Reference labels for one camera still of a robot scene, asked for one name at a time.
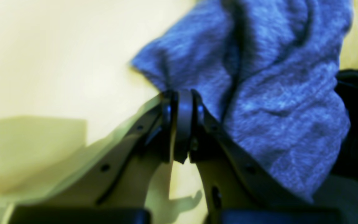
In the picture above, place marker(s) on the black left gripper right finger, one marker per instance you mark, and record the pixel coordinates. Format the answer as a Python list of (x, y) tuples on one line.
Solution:
[(237, 189)]

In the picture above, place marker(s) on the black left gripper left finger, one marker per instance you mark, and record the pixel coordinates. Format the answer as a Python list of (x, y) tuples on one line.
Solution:
[(113, 190)]

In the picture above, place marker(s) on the grey long-sleeve shirt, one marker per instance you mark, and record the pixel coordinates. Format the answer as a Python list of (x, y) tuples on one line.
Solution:
[(266, 70)]

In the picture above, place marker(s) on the yellow table cloth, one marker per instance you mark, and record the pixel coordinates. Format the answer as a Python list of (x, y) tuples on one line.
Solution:
[(68, 89)]

